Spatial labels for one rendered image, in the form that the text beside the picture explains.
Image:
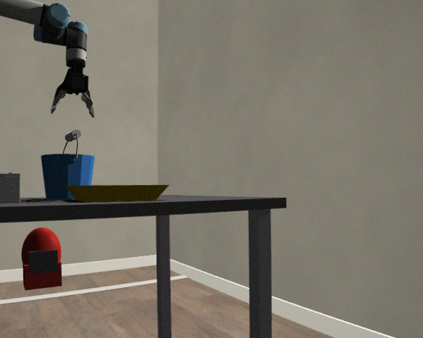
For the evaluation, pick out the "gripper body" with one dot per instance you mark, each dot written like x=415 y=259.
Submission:
x=76 y=82

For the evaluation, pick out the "yellow square tray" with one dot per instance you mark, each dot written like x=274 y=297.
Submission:
x=88 y=193

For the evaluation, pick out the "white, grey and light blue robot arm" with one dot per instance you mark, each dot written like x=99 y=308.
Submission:
x=55 y=17

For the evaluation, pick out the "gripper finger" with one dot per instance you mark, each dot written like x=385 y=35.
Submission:
x=88 y=101
x=60 y=93

